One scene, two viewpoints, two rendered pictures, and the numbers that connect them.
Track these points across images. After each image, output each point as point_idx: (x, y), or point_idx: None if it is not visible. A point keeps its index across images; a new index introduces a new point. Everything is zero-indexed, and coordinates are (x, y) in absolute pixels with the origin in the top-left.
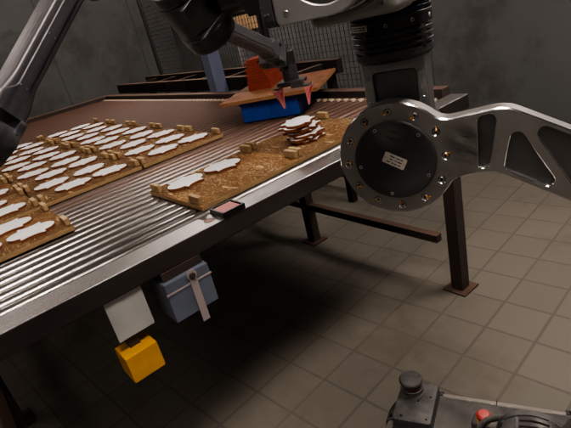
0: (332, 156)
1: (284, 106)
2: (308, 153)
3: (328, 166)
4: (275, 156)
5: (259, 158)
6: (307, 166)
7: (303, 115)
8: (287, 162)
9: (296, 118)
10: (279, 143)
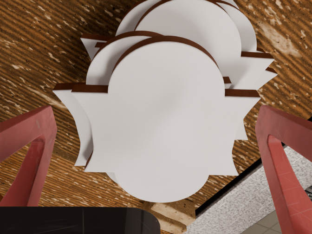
0: (268, 187)
1: (52, 144)
2: (207, 196)
3: (255, 223)
4: (107, 189)
5: (54, 186)
6: (206, 217)
7: (180, 51)
8: (162, 230)
9: (136, 85)
10: (55, 72)
